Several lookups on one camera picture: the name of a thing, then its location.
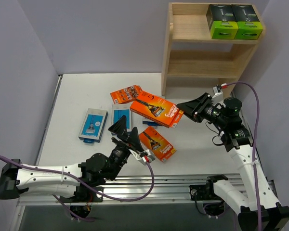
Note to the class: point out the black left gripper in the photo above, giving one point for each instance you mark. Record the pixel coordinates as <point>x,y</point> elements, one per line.
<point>124,143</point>

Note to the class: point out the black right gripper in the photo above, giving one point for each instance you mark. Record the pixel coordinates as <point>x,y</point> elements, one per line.
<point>201,110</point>

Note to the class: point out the orange styler box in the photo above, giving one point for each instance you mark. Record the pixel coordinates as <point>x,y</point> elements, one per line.
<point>126,95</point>
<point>157,109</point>

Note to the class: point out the black green GilletteLabs box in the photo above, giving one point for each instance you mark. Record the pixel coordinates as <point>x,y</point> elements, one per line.
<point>249,25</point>
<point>221,21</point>

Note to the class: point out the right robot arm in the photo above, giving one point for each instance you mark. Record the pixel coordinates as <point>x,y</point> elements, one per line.
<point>259,209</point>

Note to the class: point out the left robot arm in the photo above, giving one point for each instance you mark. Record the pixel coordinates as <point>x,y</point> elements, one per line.
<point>73,181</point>

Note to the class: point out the wooden shelf unit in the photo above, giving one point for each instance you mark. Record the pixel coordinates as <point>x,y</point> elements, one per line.
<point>189,50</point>

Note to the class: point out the orange Gillette Fusion5 box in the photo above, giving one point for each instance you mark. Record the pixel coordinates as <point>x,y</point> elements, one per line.
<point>155,142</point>

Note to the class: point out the Harry's razor box right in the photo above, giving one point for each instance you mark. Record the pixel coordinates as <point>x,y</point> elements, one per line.
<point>149,122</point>

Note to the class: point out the harry's razor box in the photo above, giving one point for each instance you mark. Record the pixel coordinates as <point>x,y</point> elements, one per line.
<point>149,122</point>
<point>93,126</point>
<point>119,110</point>

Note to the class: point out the Harry's razor box middle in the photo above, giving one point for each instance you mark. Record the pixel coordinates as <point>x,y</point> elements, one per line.
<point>119,110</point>

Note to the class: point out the Harry's razor box left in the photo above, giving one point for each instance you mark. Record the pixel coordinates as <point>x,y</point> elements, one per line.
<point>93,126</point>

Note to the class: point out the orange styler box back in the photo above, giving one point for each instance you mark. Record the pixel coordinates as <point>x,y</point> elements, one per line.
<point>126,95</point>

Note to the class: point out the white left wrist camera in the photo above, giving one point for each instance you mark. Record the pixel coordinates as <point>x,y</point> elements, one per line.
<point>144,157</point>

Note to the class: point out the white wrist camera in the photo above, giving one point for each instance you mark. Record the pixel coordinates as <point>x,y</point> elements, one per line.
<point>218,93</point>
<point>144,157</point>

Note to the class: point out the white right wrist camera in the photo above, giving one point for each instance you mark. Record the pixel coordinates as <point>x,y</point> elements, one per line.
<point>218,93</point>

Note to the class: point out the aluminium rail base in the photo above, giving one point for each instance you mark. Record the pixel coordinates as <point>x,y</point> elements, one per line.
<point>167,190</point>

